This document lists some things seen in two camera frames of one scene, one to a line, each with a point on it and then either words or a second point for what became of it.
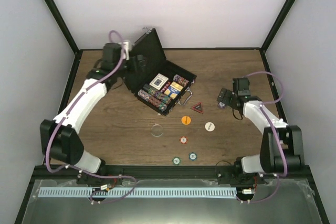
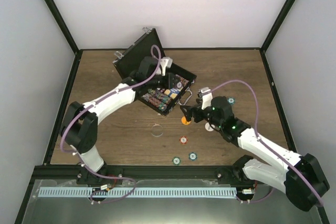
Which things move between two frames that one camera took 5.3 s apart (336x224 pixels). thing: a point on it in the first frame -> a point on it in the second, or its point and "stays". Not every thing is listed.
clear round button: (157, 130) stays
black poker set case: (160, 84) stays
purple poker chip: (192, 156) stays
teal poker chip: (176, 161) stays
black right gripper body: (227, 101) -> (198, 117)
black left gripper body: (140, 68) -> (165, 85)
